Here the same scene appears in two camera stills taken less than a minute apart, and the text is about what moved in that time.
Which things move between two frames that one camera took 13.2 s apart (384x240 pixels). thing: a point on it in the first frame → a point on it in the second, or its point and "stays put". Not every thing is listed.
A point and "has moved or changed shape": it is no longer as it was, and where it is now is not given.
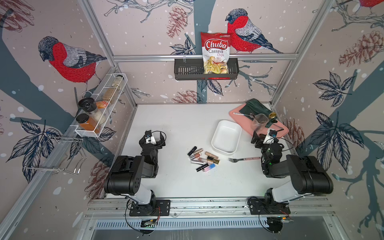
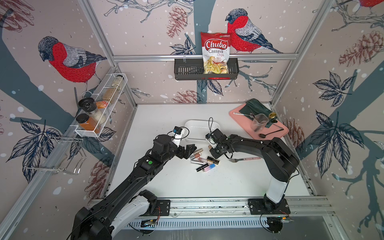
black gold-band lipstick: [201, 167] stays put
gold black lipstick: [213, 159] stays put
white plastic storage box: [226, 136] has moved or changed shape
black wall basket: [193, 70] stays put
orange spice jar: [85, 122] stays put
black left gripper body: [157, 146] → [180, 153]
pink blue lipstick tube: [209, 168] stays put
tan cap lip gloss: [198, 151] stays put
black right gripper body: [264, 148] → [218, 147]
